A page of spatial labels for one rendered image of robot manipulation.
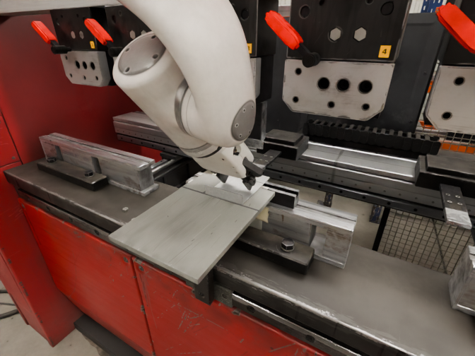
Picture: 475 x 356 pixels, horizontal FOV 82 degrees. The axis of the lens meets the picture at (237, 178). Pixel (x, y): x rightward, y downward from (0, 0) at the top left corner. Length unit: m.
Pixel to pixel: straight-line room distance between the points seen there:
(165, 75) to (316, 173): 0.58
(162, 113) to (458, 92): 0.36
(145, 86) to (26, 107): 0.94
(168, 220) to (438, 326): 0.47
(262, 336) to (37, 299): 1.08
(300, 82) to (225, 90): 0.21
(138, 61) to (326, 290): 0.47
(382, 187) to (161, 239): 0.56
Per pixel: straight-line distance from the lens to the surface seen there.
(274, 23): 0.43
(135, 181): 0.83
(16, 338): 1.84
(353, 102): 0.44
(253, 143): 0.56
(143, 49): 0.34
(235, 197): 0.52
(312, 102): 0.45
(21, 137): 1.23
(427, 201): 0.80
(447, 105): 0.44
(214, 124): 0.28
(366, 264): 0.63
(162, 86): 0.31
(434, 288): 0.65
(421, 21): 0.98
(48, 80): 1.25
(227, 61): 0.26
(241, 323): 0.66
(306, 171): 0.81
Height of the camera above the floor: 1.29
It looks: 28 degrees down
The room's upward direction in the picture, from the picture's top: straight up
